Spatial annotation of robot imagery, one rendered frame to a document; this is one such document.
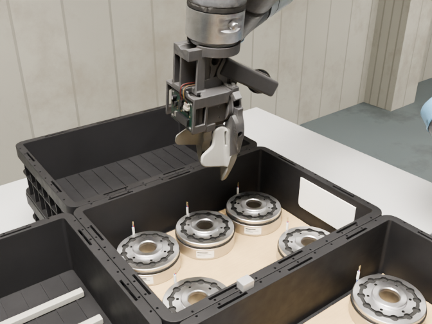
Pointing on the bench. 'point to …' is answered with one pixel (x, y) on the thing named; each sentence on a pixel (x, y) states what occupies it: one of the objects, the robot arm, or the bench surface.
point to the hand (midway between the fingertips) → (215, 161)
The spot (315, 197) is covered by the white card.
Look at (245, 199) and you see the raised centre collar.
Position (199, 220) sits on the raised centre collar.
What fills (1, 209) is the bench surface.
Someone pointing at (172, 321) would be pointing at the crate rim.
